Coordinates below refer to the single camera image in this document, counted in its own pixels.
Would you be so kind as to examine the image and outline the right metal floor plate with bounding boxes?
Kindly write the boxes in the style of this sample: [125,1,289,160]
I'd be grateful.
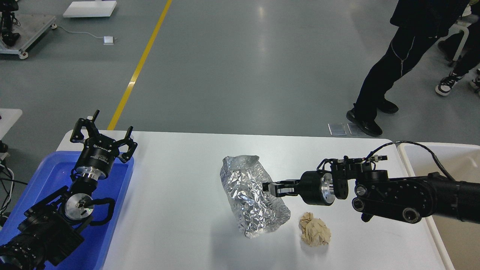
[347,123,366,136]

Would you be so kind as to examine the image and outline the white floor socket box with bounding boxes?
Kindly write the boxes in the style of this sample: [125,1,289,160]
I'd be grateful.
[103,36,114,45]

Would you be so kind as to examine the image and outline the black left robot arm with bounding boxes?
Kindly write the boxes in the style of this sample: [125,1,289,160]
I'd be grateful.
[1,110,138,270]

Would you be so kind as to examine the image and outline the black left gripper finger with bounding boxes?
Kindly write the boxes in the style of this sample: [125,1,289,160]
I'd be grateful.
[70,109,101,144]
[112,126,138,164]

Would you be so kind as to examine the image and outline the white flat board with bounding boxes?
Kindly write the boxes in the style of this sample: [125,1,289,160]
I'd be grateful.
[62,0,117,18]

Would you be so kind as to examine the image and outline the crumpled brown paper ball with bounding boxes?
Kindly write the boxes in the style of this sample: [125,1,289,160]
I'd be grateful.
[298,212,332,247]

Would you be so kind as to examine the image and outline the left metal floor plate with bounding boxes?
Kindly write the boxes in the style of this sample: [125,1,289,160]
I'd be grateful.
[328,123,347,136]

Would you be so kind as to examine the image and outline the silver foil bag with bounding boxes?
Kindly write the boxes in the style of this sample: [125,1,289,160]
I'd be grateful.
[220,155,290,239]

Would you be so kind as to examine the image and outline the person in black clothes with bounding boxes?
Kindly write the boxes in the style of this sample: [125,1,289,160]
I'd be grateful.
[346,0,470,137]

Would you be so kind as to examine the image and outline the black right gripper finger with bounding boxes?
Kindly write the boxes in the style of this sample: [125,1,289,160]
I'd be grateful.
[262,180,300,193]
[271,187,299,198]

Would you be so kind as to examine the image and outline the metal floor plate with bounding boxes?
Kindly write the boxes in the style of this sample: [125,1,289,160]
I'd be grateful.
[347,123,366,136]
[328,123,347,136]

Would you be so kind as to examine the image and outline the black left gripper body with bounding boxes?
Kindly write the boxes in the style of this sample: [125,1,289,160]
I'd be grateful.
[73,136,120,180]

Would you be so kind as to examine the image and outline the white side table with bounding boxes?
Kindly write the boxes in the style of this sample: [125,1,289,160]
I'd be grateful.
[0,108,23,140]

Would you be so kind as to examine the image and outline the beige plastic bin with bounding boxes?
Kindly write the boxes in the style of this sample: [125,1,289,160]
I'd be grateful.
[397,143,480,270]

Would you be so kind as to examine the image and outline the blue plastic bin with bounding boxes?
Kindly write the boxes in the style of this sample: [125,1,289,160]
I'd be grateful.
[0,151,134,270]

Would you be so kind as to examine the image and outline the person with white sneakers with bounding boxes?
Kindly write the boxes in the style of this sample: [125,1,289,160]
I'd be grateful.
[435,22,480,96]

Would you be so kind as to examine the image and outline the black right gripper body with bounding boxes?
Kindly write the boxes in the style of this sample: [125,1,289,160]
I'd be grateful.
[295,171,335,206]

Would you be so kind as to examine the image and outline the black cables at left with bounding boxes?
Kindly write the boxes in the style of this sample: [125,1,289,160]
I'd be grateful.
[0,141,29,225]

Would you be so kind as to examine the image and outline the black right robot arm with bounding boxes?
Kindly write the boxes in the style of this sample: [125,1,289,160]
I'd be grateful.
[262,148,480,224]

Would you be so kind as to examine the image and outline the white floor cable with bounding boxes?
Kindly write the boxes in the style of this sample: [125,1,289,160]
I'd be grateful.
[56,25,105,39]

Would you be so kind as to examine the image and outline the grey wheeled platform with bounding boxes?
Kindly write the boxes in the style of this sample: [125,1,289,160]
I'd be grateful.
[0,14,57,60]

